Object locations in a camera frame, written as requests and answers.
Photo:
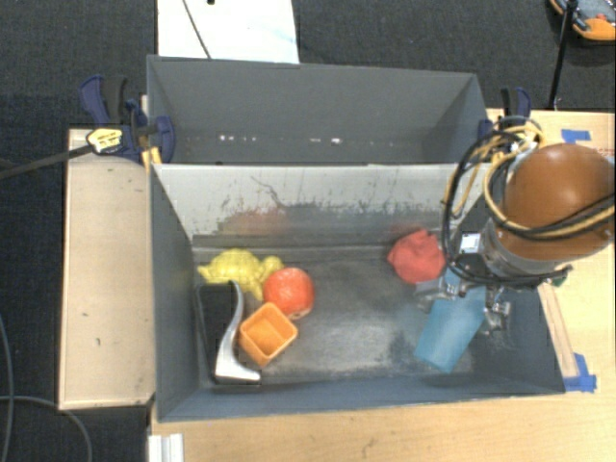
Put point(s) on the orange square cup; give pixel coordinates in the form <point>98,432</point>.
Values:
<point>267,337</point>

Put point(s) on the orange ball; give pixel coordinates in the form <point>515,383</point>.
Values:
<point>289,289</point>

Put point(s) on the red cloth ball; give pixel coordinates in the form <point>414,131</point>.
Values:
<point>416,258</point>

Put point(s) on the grey metal bin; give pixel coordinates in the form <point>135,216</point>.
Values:
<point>337,113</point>

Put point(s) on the yellow toy turtle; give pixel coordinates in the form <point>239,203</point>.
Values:
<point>236,267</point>

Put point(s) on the pale wood board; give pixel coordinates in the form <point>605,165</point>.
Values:
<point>106,282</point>

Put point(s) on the blue plastic cup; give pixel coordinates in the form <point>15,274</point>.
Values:
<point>447,335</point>

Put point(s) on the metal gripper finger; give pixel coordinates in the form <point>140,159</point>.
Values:
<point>495,313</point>
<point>433,292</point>

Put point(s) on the silver curved metal piece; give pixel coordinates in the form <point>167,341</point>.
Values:
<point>231,354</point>

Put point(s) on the black flat box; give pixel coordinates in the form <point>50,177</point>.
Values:
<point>214,311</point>

